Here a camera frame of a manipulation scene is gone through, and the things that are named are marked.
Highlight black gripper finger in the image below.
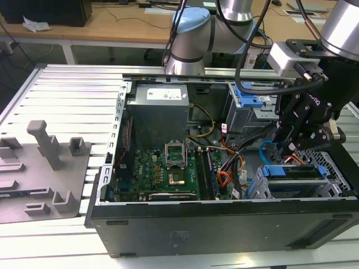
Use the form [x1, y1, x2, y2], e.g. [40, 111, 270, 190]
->
[286, 119, 347, 155]
[273, 89, 312, 157]

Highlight disk power wire with connector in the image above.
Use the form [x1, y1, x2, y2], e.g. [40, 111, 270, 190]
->
[284, 155, 308, 166]

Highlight hard disk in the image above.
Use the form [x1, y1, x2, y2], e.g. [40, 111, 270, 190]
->
[262, 164, 326, 182]

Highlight grey metal disk bay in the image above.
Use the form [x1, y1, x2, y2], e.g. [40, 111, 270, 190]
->
[246, 150, 354, 200]

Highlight grey metal drive cage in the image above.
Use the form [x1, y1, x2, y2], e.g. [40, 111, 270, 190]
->
[225, 82, 284, 142]

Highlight blue plastic drive latch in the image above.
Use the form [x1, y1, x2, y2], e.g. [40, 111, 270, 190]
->
[235, 82, 264, 109]

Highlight white paper strip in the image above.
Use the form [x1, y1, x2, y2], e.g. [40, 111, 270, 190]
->
[291, 16, 328, 26]

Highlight flat grey laptop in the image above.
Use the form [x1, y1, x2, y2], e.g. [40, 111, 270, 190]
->
[286, 1, 334, 13]

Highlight metal socket cover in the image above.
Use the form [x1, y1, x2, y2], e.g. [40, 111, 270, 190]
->
[164, 141, 187, 169]

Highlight CPU socket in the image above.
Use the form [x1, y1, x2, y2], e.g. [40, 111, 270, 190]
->
[167, 168, 188, 187]

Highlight grey power supply unit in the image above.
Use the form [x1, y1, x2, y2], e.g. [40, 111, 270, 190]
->
[126, 84, 189, 151]

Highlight black expansion card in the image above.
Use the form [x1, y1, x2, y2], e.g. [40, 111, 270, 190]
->
[148, 192, 197, 201]

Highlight black PC case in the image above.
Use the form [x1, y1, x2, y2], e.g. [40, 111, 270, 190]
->
[84, 73, 359, 258]

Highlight green motherboard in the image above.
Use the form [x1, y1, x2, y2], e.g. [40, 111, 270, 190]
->
[113, 147, 233, 202]

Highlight white paper sheet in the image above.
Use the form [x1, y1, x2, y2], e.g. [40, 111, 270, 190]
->
[145, 7, 173, 15]

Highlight wooden desk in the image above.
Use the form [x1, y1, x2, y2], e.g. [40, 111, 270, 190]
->
[0, 0, 337, 59]

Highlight black box on desk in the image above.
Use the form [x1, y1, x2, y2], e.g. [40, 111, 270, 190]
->
[0, 0, 93, 28]

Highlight grey parts rack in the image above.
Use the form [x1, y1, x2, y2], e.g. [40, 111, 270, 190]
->
[0, 119, 93, 225]

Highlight crumpled white paper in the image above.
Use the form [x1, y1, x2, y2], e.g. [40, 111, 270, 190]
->
[22, 16, 51, 33]

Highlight dark RAM stick in rack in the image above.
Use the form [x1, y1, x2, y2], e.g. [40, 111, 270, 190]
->
[0, 190, 47, 197]

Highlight blue disk wire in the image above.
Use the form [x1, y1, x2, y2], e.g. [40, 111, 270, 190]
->
[259, 139, 281, 166]

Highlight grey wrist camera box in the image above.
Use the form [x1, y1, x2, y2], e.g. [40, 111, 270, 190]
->
[266, 41, 298, 78]

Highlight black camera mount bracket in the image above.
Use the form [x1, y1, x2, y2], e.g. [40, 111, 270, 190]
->
[285, 38, 337, 60]

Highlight thick black camera cable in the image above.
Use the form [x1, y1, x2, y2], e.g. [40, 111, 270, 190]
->
[234, 0, 329, 95]

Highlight yellow and black power cable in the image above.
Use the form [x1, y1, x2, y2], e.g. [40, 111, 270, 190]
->
[186, 103, 216, 138]

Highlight blue hanging cables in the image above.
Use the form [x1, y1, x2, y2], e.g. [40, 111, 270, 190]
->
[259, 27, 274, 68]

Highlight orange wire bundle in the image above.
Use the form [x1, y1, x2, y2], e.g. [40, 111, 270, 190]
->
[217, 140, 247, 194]

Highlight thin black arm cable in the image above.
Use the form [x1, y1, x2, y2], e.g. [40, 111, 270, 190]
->
[162, 0, 188, 68]

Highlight thin red wire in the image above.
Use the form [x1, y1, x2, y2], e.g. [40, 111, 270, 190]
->
[123, 114, 133, 168]

